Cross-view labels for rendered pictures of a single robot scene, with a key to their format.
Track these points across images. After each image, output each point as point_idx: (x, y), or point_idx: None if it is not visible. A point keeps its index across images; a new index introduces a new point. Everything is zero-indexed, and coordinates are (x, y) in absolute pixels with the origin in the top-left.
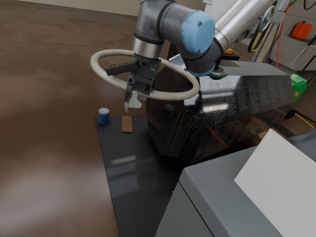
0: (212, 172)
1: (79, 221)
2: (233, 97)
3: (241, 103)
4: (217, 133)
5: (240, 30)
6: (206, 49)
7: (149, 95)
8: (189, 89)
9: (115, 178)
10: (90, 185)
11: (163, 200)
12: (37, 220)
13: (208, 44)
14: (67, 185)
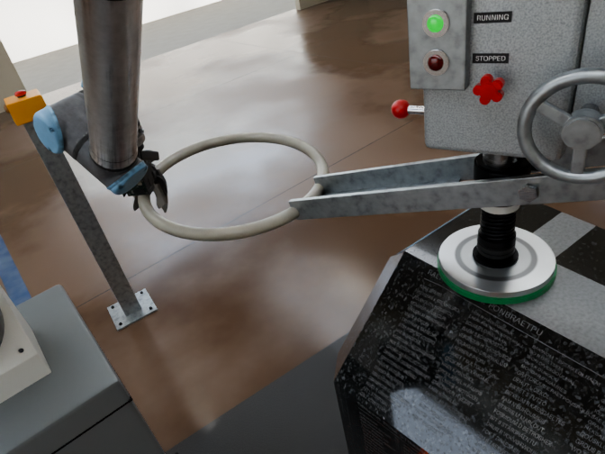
0: (48, 307)
1: (227, 363)
2: (478, 386)
3: (501, 436)
4: (382, 438)
5: (92, 138)
6: (57, 150)
7: (123, 195)
8: (384, 273)
9: (311, 370)
10: (286, 347)
11: None
12: (219, 325)
13: (55, 145)
14: (275, 322)
